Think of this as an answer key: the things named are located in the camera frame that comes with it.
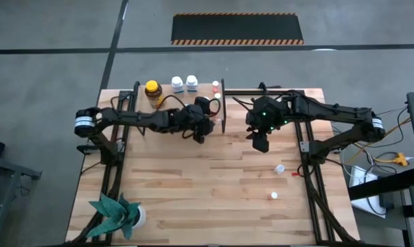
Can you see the black aluminium table frame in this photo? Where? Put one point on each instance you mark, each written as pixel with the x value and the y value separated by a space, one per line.
pixel 107 182

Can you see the teal artificial plant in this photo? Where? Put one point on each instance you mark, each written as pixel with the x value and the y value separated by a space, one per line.
pixel 114 214

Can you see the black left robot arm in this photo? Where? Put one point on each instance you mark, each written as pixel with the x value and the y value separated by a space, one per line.
pixel 134 118

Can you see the yellow power splitter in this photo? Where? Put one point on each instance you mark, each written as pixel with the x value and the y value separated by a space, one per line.
pixel 400 159

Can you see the black hazard striped floor mat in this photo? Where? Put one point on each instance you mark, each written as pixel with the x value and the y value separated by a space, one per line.
pixel 237 29

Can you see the white melatonin bottle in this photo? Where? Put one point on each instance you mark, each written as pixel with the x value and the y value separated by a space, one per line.
pixel 192 81

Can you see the white plant pot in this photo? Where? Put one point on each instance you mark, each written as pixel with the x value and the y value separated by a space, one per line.
pixel 142 217

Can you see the wooden shelf with black frame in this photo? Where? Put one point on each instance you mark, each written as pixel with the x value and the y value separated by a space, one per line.
pixel 179 103

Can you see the white box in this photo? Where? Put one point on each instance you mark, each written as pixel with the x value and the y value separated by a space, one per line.
pixel 359 178

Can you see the translucent white bottle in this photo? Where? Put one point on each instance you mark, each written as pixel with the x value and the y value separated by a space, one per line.
pixel 274 195

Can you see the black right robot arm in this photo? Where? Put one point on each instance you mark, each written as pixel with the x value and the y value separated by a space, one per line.
pixel 330 111

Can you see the grey metal desk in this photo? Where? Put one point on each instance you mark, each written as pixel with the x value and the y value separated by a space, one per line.
pixel 7 168

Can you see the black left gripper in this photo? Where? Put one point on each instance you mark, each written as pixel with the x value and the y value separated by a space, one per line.
pixel 201 128

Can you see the amber fish oil bottle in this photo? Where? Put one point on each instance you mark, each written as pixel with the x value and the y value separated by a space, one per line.
pixel 153 90

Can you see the black table beam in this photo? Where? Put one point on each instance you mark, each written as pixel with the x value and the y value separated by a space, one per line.
pixel 385 183

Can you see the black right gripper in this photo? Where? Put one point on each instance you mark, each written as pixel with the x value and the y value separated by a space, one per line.
pixel 261 140

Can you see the white bottle with blue label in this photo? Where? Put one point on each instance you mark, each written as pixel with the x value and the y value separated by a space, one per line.
pixel 177 82

